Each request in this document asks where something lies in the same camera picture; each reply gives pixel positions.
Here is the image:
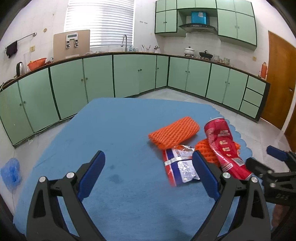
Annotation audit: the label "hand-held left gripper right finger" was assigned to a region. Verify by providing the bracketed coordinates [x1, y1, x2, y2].
[192, 151, 271, 241]

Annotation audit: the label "large orange foam net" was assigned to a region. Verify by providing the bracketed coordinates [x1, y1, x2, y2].
[148, 117, 200, 150]

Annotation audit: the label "dark hanging cloth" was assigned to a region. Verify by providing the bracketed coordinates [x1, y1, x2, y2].
[6, 42, 18, 58]

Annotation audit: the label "white window blinds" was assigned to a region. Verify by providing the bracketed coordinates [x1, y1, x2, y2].
[63, 0, 135, 48]

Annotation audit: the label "orange plastic basin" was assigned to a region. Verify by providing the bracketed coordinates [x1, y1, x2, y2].
[27, 58, 47, 71]

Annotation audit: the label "blue plastic bag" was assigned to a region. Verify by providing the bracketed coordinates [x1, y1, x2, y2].
[0, 158, 22, 190]

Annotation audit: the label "blue foam mat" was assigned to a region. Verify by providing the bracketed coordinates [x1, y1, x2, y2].
[13, 98, 274, 241]

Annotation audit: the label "green wall cabinets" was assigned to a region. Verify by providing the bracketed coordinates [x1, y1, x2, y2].
[154, 0, 258, 50]

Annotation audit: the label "metal towel rail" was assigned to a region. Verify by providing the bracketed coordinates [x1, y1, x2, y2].
[5, 32, 37, 50]

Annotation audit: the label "crushed red drink can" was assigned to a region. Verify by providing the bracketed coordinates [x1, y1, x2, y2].
[204, 118, 252, 181]

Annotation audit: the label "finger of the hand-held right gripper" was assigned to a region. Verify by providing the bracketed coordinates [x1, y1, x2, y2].
[245, 158, 275, 179]
[267, 146, 296, 163]

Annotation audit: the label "steel range hood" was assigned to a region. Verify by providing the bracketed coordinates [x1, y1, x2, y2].
[179, 23, 218, 34]

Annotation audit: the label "green base cabinet run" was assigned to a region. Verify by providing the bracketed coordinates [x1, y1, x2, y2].
[0, 53, 270, 146]

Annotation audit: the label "brown board with clips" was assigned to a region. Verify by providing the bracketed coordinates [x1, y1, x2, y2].
[53, 30, 90, 62]

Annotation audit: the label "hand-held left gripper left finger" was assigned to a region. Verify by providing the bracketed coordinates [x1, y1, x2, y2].
[26, 150, 106, 241]

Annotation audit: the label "small orange foam net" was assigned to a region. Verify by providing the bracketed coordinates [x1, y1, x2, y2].
[195, 138, 241, 167]

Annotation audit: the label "wooden door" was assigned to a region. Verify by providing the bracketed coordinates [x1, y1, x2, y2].
[260, 31, 296, 139]

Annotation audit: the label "blue and silver snack wrapper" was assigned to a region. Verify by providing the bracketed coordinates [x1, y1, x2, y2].
[162, 144, 201, 187]

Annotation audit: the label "person's right forearm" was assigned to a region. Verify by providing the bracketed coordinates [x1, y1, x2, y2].
[272, 204, 288, 229]

